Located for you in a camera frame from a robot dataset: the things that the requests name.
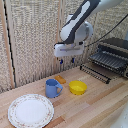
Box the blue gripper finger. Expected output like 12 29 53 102
70 57 76 65
59 58 65 66

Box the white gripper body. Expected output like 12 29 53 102
53 41 86 59

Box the orange bread piece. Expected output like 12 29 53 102
54 75 67 85

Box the metal oven rack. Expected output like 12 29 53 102
89 50 128 73

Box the yellow bowl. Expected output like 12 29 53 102
68 79 89 96

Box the blue mug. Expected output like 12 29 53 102
44 78 64 99

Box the black dish rack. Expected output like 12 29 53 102
88 36 128 80

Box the white floral rim plate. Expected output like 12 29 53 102
7 93 55 128

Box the wooden screen frame post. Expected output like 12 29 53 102
0 0 16 90
54 0 67 73

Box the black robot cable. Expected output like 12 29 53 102
84 13 128 48

